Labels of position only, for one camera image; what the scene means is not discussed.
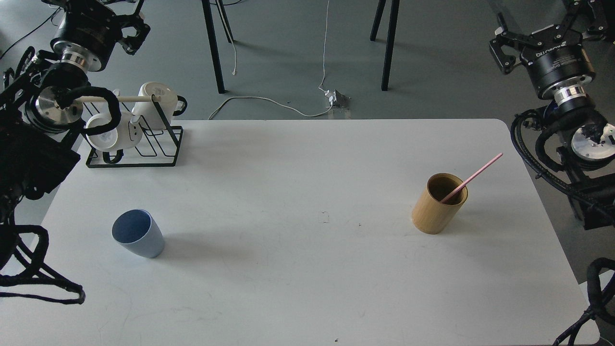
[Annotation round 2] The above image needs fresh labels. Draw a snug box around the white floor cable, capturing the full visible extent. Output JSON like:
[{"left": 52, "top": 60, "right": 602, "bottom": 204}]
[{"left": 208, "top": 0, "right": 333, "bottom": 120}]

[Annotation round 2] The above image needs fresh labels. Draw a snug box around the white mug on rack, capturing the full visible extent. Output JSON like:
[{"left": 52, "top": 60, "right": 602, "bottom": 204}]
[{"left": 131, "top": 81, "right": 179, "bottom": 131}]

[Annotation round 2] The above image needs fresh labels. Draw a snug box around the pink chopstick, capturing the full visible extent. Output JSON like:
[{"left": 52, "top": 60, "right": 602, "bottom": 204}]
[{"left": 440, "top": 152, "right": 503, "bottom": 203}]

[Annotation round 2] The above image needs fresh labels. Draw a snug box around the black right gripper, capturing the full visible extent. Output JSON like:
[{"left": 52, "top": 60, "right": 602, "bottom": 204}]
[{"left": 489, "top": 0, "right": 615, "bottom": 100}]

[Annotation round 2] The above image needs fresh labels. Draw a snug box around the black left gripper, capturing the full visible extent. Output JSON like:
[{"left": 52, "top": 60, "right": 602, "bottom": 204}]
[{"left": 50, "top": 0, "right": 151, "bottom": 72}]

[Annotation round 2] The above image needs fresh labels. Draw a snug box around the floor power socket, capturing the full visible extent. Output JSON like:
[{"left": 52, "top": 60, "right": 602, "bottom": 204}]
[{"left": 324, "top": 89, "right": 349, "bottom": 108}]

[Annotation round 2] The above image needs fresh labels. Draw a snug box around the black table leg left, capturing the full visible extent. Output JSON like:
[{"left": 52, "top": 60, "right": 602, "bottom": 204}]
[{"left": 200, "top": 0, "right": 234, "bottom": 94}]

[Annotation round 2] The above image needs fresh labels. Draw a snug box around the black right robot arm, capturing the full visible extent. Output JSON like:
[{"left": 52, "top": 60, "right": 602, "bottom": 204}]
[{"left": 489, "top": 0, "right": 614, "bottom": 230}]

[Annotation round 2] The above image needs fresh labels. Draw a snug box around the bamboo cylinder holder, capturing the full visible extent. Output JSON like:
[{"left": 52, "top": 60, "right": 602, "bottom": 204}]
[{"left": 411, "top": 173, "right": 468, "bottom": 235}]

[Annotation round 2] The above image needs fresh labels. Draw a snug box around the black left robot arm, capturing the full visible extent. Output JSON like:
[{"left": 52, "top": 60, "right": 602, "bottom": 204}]
[{"left": 0, "top": 0, "right": 151, "bottom": 305}]

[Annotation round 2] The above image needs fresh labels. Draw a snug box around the black wire cup rack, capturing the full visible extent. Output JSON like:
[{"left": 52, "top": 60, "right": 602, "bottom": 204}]
[{"left": 86, "top": 97, "right": 186, "bottom": 168}]

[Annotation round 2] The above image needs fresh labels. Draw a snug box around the blue cup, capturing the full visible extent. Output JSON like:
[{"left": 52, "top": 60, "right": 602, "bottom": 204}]
[{"left": 111, "top": 210, "right": 165, "bottom": 259}]

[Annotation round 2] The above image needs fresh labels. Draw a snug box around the white cup lying in rack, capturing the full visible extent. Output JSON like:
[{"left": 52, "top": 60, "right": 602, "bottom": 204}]
[{"left": 86, "top": 111, "right": 143, "bottom": 152}]

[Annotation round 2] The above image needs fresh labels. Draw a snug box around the wooden rack dowel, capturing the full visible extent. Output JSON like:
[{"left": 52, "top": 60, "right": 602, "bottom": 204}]
[{"left": 75, "top": 96, "right": 156, "bottom": 103}]

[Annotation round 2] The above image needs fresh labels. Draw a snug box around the black table leg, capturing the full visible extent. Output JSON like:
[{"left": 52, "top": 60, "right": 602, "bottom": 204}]
[
  {"left": 369, "top": 0, "right": 401, "bottom": 91},
  {"left": 200, "top": 0, "right": 234, "bottom": 94}
]

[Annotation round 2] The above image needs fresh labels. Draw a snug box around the black table leg right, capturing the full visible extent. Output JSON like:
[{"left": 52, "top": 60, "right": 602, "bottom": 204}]
[{"left": 369, "top": 0, "right": 401, "bottom": 91}]

